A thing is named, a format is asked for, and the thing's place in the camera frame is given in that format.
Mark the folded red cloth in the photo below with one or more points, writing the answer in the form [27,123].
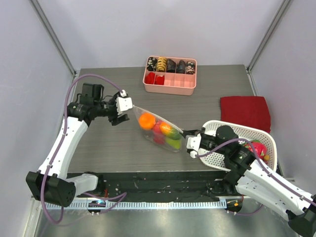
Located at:
[251,111]

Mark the pink dragon fruit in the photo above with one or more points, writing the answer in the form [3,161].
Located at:
[261,150]

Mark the black floral sock roll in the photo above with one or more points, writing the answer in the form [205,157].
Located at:
[152,64]

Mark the black dotted sock roll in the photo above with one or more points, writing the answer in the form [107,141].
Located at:
[181,67]

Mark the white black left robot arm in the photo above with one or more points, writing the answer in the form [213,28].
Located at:
[50,182]

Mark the green pear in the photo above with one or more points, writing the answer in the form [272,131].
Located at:
[175,144]

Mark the white slotted cable duct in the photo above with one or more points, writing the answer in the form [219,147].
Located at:
[93,204]

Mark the orange green mango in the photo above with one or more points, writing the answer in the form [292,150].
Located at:
[169,131]

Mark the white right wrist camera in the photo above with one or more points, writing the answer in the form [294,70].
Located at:
[193,145]

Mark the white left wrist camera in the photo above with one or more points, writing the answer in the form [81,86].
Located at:
[123,102]

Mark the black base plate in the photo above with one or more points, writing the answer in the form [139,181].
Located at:
[166,186]

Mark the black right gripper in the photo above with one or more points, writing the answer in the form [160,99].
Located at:
[206,141]

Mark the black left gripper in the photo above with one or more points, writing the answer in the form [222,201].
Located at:
[114,119]

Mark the red item compartment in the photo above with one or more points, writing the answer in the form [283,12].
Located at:
[150,78]
[159,80]

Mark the yellow black patterned roll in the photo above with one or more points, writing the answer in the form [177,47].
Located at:
[161,64]

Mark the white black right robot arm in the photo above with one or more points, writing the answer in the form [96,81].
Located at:
[249,158]

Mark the dark brown sock roll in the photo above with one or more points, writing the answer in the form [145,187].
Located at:
[171,66]

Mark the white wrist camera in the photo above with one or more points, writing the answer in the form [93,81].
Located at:
[193,145]
[123,102]

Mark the pink divided organizer box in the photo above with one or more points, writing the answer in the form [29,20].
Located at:
[179,84]

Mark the clear polka dot zip bag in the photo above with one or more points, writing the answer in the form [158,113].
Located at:
[148,134]

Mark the orange tangerine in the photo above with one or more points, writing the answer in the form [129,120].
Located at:
[147,121]

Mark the black pink floral roll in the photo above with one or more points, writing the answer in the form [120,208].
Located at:
[190,68]

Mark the red item left compartment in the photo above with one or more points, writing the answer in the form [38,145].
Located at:
[150,78]

